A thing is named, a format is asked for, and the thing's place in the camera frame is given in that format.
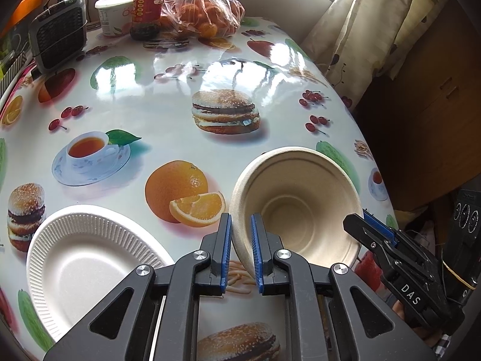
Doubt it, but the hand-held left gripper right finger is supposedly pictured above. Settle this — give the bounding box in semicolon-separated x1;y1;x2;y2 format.
250;212;438;361

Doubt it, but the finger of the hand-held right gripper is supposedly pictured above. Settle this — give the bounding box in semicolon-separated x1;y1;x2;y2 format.
343;214;395;271
363;211;404;247

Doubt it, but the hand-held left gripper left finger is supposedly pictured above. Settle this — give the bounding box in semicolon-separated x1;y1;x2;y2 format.
43;212;233;361

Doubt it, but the beige paper bowl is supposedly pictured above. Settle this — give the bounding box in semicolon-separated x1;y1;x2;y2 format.
230;146;364;281

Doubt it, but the white ribbed paper plate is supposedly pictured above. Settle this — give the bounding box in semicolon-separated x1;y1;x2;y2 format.
26;205;175;343

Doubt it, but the wooden cabinet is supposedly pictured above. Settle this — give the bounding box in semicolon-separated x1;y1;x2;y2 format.
353;0;481;211

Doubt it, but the food print tablecloth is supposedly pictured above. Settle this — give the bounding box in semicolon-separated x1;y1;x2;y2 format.
0;15;395;361

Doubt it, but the cream printed curtain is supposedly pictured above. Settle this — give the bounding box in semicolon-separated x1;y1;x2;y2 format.
301;0;452;110

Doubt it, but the clear bag of oranges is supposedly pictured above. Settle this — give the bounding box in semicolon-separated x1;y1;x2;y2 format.
156;0;247;40

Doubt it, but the glass jar with red label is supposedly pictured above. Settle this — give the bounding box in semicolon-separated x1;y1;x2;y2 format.
130;0;168;42

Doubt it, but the white plastic tub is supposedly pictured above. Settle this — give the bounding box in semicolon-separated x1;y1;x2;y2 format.
94;0;135;37

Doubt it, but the grey and black space heater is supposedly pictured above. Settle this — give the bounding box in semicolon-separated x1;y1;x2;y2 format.
28;0;89;74

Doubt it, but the grey striped box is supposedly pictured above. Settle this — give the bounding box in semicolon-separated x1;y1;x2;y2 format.
0;51;31;96

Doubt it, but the orange plastic object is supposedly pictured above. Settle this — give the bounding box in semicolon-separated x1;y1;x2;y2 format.
5;0;46;31

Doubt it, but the black heater cable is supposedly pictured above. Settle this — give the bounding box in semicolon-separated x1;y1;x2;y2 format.
33;18;89;60

